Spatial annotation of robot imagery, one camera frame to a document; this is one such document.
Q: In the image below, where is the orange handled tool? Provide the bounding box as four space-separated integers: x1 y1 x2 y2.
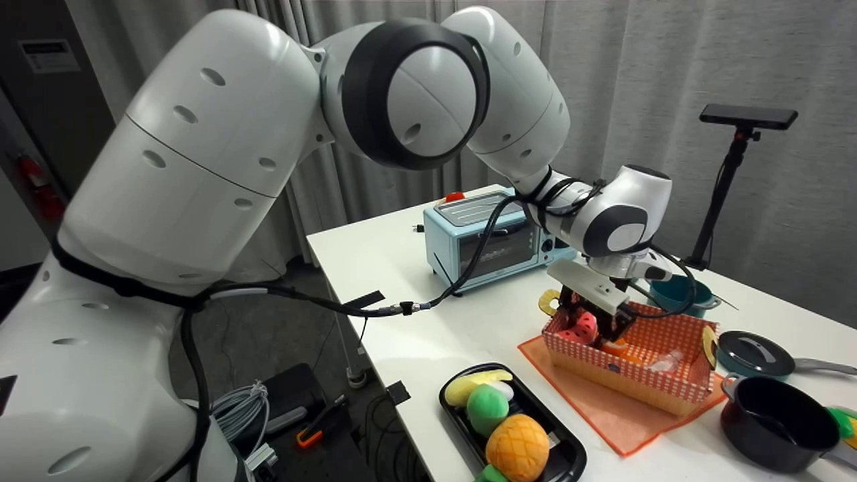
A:
293 423 327 453

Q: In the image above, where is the light blue toy toaster oven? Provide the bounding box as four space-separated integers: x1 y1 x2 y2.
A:
419 184 584 296

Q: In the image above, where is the dark grey cabinet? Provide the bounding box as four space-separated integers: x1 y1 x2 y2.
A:
0 0 122 271

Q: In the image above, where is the yellow plush banana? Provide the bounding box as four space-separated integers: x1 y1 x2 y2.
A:
442 367 518 413

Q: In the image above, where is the orange plush fruit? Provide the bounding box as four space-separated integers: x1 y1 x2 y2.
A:
481 409 553 482

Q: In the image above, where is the plush watermelon slice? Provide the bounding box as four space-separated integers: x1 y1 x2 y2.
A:
569 304 604 348

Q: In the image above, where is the orange plastic basket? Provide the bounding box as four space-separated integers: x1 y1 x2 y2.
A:
516 331 729 460

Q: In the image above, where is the green yellow toy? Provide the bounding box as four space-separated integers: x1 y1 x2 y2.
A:
828 403 857 449

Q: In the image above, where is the black tape strip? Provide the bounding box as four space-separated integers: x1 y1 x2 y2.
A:
340 286 387 315
381 378 415 406

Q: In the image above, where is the grey curtain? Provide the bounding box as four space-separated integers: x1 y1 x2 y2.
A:
65 0 857 328

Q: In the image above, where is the black cooking pot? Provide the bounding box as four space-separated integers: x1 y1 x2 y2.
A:
718 371 857 476

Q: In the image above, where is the black frying pan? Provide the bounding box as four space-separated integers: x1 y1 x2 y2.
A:
711 328 857 381

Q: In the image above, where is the teal toy pot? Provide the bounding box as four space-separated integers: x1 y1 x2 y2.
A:
646 274 722 319

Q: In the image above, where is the orange striped basket box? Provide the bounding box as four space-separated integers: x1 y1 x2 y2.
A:
535 286 729 419

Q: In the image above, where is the clear plastic toy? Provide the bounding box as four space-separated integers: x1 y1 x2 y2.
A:
654 350 697 381

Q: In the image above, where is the green plush ball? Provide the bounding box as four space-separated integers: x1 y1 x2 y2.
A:
462 383 514 438

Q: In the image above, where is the grey cable bundle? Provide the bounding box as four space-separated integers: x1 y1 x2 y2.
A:
210 381 277 474

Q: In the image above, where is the black camera stand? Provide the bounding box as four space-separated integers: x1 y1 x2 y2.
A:
676 102 804 274

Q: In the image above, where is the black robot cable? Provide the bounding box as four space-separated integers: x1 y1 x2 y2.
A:
50 172 745 482

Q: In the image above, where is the black plastic tray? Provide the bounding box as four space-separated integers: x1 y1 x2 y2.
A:
435 358 591 482

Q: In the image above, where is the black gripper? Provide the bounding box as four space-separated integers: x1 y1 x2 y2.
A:
553 271 648 350

